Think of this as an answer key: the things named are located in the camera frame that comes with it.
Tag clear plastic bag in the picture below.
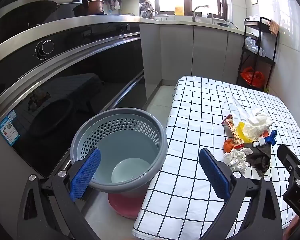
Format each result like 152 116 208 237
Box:
245 36 266 56

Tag white crumpled tissue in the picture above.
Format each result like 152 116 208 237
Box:
244 108 274 140

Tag crumpled white paper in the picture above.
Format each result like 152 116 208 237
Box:
224 147 253 173

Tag black metal shelf rack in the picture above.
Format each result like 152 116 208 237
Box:
236 17 279 89

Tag red cream snack wrapper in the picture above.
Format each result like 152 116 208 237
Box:
221 114 245 149

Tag white black checked tablecloth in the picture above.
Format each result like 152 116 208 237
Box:
132 75 300 239

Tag dish drying rack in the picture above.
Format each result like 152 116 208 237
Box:
139 0 161 19

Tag blue energy label sticker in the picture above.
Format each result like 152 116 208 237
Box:
0 110 20 145

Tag black built-in oven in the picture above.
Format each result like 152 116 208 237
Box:
0 21 145 178

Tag clear plastic cup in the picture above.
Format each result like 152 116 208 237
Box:
221 96 243 120

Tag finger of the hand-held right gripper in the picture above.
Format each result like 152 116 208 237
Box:
277 144 300 181

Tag checked kitchen cloth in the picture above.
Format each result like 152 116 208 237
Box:
269 20 279 37

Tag dark cloth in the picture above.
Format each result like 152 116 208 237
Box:
245 144 272 178

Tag grey perforated plastic basket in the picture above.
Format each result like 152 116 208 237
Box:
70 107 168 196

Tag metal faucet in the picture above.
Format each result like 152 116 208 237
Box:
192 4 210 22

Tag blue and white plastic item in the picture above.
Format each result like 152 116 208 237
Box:
252 129 278 147

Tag red round stool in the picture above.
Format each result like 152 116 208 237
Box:
107 191 147 219

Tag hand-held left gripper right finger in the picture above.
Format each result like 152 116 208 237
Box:
199 147 284 240

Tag copper pot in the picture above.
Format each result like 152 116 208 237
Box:
79 0 105 15

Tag grey kitchen cabinets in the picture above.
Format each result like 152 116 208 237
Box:
139 22 243 98

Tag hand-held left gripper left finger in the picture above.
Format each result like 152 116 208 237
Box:
16 147 102 240

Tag orange peel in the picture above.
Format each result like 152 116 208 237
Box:
223 138 237 153

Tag yellow plastic ring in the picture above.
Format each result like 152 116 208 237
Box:
236 122 254 143

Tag red plastic bag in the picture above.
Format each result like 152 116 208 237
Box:
240 66 265 88

